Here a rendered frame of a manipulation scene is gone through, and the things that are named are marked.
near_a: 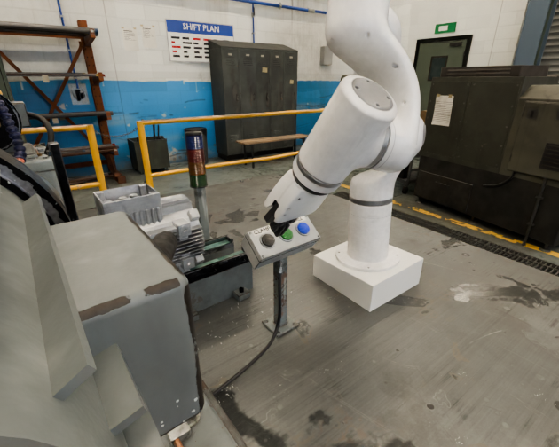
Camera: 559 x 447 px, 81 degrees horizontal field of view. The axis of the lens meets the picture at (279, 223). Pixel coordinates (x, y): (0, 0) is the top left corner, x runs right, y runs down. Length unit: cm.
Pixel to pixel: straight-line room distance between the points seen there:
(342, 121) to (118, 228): 32
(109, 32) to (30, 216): 584
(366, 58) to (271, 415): 63
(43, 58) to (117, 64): 92
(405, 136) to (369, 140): 7
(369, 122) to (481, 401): 61
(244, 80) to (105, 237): 611
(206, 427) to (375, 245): 78
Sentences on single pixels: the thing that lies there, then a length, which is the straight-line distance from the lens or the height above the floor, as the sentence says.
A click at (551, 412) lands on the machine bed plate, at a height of 80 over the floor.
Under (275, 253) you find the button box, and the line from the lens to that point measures 70.
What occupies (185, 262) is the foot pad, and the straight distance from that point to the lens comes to 83.
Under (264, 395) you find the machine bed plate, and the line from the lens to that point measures 75.
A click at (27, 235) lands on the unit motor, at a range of 19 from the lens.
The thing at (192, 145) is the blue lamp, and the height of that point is 118.
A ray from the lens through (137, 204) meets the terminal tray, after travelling 79.
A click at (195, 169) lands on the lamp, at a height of 110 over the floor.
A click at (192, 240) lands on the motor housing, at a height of 103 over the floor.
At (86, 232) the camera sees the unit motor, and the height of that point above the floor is 131.
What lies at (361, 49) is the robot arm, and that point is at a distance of 53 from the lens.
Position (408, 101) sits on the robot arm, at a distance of 53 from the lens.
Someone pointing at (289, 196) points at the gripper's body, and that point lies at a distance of 53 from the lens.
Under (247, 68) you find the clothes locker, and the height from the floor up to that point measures 155.
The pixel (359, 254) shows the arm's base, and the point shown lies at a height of 92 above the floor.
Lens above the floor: 138
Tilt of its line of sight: 24 degrees down
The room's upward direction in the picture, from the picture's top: straight up
